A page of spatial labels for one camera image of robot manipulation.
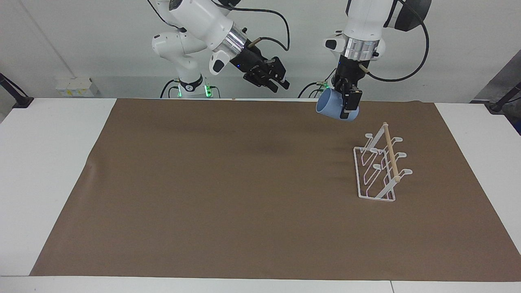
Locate black stand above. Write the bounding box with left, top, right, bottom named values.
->
left=0, top=72, right=34, bottom=109
left=484, top=81, right=521, bottom=114

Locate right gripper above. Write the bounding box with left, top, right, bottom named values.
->
left=230, top=43, right=291, bottom=93

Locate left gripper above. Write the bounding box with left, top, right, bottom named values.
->
left=332, top=55, right=370, bottom=113

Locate blue cup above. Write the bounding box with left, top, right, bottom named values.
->
left=316, top=87, right=361, bottom=122

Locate white wire cup holder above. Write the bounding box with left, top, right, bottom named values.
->
left=353, top=122, right=413, bottom=202

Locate white wall socket box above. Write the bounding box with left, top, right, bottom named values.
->
left=55, top=77, right=94, bottom=98

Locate black cable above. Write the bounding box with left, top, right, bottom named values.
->
left=358, top=0, right=430, bottom=83
left=298, top=68, right=337, bottom=99
left=160, top=79, right=180, bottom=99
left=220, top=4, right=291, bottom=52

